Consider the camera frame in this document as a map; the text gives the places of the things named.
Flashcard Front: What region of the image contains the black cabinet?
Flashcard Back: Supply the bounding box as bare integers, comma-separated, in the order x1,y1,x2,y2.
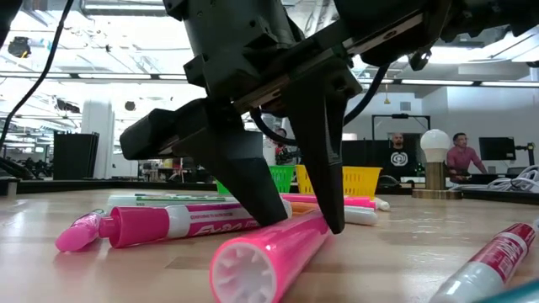
53,131,100,181

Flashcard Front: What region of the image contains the black partition panel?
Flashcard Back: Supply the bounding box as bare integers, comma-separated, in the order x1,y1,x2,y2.
341,138,422,167

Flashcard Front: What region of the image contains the long black arm cable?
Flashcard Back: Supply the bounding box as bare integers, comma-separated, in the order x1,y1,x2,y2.
0,0,76,151

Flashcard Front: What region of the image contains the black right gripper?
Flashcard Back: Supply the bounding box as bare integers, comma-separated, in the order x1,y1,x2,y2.
440,0,539,41

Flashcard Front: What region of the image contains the green plastic basket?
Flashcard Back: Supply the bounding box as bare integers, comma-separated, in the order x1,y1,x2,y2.
214,165,296,195

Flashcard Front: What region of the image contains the white globe lamp brass base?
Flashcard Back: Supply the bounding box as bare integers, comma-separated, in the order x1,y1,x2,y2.
411,128,463,200

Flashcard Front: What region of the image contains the pink Expo chisel marker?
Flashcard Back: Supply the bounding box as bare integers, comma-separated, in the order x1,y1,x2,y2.
98,200,293,249

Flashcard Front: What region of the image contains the black metal rig frame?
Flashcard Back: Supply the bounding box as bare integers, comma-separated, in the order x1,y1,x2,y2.
371,113,432,136

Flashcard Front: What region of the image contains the yellow plastic basket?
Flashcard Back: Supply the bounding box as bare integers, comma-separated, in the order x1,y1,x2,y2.
294,164,383,199

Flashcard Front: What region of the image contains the orange fine-tip marker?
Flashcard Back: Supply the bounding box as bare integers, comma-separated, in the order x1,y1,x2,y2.
290,201,379,226

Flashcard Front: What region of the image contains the white cable bundle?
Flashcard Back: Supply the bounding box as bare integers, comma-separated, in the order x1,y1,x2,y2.
448,164,539,193

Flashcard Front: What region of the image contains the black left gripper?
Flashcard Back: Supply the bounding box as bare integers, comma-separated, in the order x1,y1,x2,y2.
120,0,451,226

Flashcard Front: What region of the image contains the green Expo chisel marker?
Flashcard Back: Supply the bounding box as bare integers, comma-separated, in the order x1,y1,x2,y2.
106,193,243,208

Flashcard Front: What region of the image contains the long light bar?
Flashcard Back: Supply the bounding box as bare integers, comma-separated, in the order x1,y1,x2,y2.
0,72,539,88

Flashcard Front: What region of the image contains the pink fine-tip marker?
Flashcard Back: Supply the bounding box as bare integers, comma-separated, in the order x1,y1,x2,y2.
54,209,106,253

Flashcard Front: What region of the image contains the red Expo fine marker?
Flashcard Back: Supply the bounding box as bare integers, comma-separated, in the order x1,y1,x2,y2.
428,221,538,303

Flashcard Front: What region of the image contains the person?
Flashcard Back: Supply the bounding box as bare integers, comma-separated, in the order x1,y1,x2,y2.
446,132,488,174
385,132,416,178
273,127,296,166

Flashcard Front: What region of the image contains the black computer monitor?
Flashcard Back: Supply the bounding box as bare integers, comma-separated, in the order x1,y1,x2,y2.
478,136,517,162

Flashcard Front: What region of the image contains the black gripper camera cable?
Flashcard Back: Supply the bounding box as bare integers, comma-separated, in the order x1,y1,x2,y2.
250,62,388,146

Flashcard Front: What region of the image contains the black hanging camera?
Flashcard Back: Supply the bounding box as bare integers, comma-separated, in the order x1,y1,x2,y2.
7,35,33,59

